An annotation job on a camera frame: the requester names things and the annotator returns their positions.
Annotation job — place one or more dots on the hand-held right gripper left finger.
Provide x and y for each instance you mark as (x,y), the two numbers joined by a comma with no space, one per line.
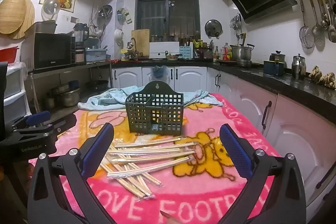
(97,151)

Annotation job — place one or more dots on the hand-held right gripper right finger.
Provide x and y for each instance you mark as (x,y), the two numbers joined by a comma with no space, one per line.
(236,153)

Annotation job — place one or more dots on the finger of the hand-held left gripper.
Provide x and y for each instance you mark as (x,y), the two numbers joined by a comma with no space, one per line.
(39,117)
(64,123)

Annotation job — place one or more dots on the pile of chopsticks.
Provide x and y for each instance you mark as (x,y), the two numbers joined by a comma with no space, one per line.
(147,158)

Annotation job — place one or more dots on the dark green utensil basket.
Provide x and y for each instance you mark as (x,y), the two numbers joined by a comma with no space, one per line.
(147,111)

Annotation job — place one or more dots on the person's right hand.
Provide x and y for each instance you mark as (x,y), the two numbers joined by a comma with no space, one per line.
(170,220)

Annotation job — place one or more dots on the grey metal pot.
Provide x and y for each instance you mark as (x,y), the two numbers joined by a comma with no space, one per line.
(68,98)

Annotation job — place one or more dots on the white plastic drawer unit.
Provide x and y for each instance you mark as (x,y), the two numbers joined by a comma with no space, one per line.
(14,82)

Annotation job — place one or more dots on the pink printed blanket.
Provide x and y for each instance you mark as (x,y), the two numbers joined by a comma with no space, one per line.
(204,119)

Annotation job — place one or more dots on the black wok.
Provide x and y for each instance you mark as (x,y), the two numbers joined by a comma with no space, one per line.
(97,85)

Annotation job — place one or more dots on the light blue towel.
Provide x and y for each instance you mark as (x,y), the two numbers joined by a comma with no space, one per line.
(110,98)

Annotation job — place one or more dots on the black microwave oven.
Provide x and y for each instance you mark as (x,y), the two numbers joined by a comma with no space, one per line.
(52,50)

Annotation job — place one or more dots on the red plastic basin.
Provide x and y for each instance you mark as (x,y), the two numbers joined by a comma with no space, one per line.
(8,53)

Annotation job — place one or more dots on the blue plastic dish basin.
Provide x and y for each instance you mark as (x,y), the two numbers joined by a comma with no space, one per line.
(95,54)

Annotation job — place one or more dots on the black blender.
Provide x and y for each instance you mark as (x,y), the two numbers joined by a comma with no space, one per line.
(80,32)

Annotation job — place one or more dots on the dark blue pot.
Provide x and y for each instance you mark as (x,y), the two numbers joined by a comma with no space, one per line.
(273,67)

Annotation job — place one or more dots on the round wooden board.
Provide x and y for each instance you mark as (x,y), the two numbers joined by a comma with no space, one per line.
(30,19)

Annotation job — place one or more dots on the stainless steel stockpot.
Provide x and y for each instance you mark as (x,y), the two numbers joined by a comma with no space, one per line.
(241,53)

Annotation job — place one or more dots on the group of condiment bottles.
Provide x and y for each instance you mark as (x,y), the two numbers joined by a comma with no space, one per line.
(223,53)

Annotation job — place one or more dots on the blue hanging bag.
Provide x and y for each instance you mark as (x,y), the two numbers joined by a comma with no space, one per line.
(159,71)

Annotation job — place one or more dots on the metal faucet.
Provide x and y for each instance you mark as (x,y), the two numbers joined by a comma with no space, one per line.
(133,48)

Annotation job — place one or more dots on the white hanging jug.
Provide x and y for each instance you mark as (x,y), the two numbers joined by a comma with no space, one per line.
(119,36)

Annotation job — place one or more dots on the round woven bamboo tray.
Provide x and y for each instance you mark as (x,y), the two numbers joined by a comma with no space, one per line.
(11,14)

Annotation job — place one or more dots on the stainless steel kettle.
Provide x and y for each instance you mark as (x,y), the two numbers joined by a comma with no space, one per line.
(298,66)

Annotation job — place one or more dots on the glass pot lid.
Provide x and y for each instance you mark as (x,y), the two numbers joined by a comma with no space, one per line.
(50,7)

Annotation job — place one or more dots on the light blue knife holder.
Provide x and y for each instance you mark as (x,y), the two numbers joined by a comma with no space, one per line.
(186,52)

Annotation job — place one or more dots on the rectangular wooden cutting board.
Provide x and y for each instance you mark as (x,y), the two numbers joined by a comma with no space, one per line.
(143,40)

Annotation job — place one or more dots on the white rectangular box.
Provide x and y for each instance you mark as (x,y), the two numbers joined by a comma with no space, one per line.
(164,49)

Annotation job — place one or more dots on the hanging steel pot lid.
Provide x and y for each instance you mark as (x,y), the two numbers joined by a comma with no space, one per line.
(213,28)

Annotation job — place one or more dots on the row of spice jars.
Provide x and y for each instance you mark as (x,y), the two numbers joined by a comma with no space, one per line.
(173,37)

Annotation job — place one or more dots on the dark barred window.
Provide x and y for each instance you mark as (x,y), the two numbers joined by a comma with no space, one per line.
(168,3)

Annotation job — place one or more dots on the row of hanging ladles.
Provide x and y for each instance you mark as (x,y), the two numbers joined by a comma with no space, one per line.
(325,16)

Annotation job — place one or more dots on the small wall utensil rack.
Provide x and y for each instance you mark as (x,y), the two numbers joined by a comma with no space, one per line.
(236,24)

